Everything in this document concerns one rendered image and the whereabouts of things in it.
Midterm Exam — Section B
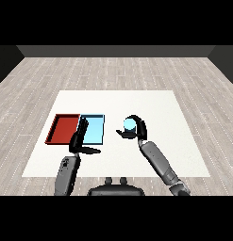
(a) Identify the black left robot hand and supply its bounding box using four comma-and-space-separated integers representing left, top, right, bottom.
68, 117, 102, 155

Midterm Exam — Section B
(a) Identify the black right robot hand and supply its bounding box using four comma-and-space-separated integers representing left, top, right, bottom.
115, 114, 148, 142

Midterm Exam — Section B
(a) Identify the small blue can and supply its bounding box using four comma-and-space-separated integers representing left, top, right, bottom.
123, 118, 137, 133

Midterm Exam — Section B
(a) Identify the red shallow open box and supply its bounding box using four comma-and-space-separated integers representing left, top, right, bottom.
44, 113, 81, 146

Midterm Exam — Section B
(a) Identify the light blue shallow open box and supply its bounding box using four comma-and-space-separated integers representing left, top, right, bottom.
77, 114, 106, 146

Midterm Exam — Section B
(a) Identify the dark grey robot body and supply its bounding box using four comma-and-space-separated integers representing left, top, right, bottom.
87, 176, 146, 197

